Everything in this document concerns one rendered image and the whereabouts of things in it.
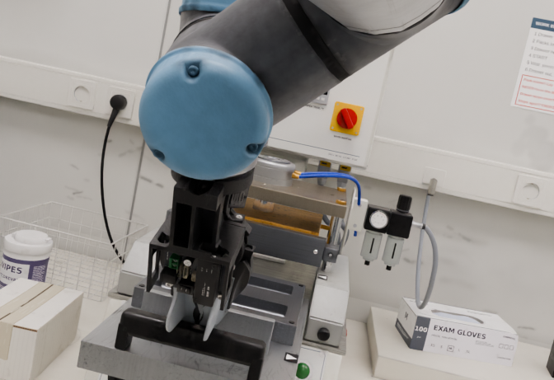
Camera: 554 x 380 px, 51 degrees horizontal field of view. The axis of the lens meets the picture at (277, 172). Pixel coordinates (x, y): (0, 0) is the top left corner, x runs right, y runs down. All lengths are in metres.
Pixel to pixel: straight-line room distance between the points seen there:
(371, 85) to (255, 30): 0.79
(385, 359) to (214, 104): 0.97
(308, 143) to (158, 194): 0.55
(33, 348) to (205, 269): 0.52
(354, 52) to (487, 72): 1.17
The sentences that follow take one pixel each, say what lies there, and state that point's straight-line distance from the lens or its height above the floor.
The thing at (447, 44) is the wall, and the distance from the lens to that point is 1.47.
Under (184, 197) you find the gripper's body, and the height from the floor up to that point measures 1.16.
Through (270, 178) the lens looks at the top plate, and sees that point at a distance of 0.95.
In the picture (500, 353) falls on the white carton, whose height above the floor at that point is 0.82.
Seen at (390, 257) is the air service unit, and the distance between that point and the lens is 1.13.
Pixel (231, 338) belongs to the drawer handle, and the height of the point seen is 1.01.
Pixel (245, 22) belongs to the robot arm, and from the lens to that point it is 0.33.
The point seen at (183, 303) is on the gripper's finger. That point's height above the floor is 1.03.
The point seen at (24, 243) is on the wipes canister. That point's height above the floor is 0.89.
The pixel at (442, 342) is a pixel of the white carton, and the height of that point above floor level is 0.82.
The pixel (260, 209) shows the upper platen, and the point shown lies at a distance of 0.98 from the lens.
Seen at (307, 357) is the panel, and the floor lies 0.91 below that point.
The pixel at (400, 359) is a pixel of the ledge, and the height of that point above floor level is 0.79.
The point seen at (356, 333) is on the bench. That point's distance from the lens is 1.43.
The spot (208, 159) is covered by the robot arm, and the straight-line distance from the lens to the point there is 0.33.
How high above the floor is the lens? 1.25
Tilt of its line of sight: 7 degrees down
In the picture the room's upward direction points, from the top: 12 degrees clockwise
